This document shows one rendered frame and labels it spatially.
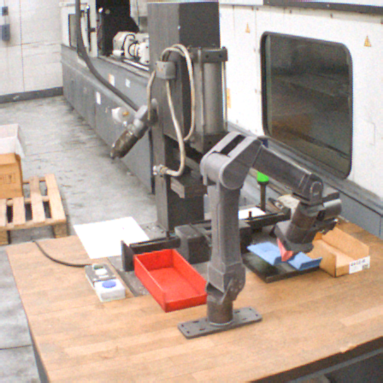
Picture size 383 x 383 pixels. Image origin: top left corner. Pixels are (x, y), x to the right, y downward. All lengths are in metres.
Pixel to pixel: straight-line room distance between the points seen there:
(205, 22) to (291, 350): 0.94
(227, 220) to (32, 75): 9.65
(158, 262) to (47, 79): 9.28
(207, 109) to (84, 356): 0.76
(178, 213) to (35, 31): 8.99
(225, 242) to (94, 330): 0.39
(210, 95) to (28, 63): 9.25
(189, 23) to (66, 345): 0.94
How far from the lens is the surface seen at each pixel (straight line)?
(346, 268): 1.77
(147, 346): 1.45
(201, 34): 1.79
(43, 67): 10.92
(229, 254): 1.42
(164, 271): 1.79
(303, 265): 1.74
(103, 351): 1.44
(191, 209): 2.07
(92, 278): 1.72
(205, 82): 1.73
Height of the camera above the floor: 1.67
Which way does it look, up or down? 18 degrees down
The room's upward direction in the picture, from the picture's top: 2 degrees counter-clockwise
